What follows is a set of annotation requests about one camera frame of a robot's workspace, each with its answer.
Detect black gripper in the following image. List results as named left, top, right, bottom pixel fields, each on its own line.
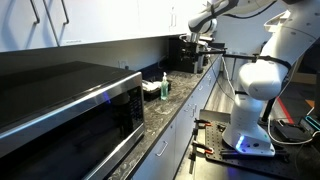
left=186, top=32, right=205, bottom=48

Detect green hand sanitizer pump bottle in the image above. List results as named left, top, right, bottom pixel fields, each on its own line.
left=160, top=71, right=170, bottom=101

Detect black stainless microwave oven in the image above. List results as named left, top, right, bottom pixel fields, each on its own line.
left=0, top=60, right=147, bottom=180

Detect black coffee machine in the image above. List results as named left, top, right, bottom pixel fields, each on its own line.
left=168, top=35, right=205, bottom=75

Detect clear bag white plastic cutlery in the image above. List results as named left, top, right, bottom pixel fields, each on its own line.
left=142, top=79, right=163, bottom=93

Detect black plastic tray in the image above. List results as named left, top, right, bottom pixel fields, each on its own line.
left=142, top=77, right=172, bottom=102

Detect white upper cabinets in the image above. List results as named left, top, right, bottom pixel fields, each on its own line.
left=0, top=0, right=214, bottom=53

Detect blue-grey lower cabinets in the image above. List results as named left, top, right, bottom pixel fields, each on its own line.
left=131, top=54, right=224, bottom=180

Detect black box on floor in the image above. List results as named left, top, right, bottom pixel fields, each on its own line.
left=273, top=118, right=313, bottom=143

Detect teal-edged black device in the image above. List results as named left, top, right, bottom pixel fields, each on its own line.
left=299, top=114, right=320, bottom=135

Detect wrist-mounted camera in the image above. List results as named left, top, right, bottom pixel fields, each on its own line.
left=179, top=32, right=193, bottom=42

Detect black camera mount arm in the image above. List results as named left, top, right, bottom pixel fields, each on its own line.
left=198, top=48, right=259, bottom=64

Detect thin white hanging cable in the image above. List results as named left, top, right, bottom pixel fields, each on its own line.
left=220, top=55, right=236, bottom=102

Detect white wall outlet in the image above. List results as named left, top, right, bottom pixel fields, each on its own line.
left=118, top=59, right=130, bottom=70

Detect orange-handled black clamp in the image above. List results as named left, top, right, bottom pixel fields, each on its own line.
left=193, top=117, right=213, bottom=128
left=191, top=141, right=215, bottom=156

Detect black upper cabinet handle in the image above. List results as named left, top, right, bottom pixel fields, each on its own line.
left=60, top=0, right=71, bottom=26
left=29, top=0, right=41, bottom=25

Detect white floor cable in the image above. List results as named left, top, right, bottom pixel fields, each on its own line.
left=266, top=114, right=320, bottom=147

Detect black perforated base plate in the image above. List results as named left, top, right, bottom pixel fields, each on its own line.
left=203, top=119, right=320, bottom=180

